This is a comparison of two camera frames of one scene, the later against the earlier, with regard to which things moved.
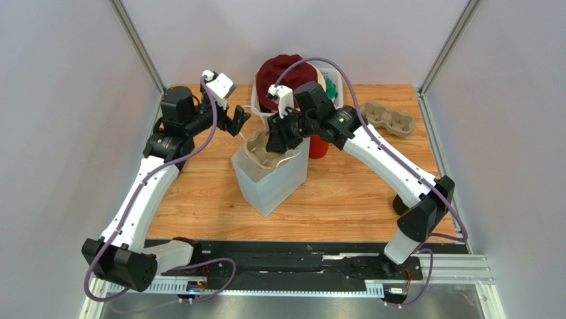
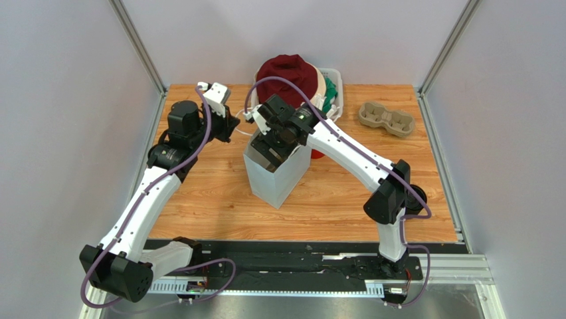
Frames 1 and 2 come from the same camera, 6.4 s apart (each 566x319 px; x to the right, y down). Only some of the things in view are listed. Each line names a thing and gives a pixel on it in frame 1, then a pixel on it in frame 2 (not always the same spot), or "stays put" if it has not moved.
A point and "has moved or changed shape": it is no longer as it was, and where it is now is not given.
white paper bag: [267, 189] has moved or changed shape
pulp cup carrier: [395, 122] stays put
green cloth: [331, 91] stays put
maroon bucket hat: [271, 68] stays put
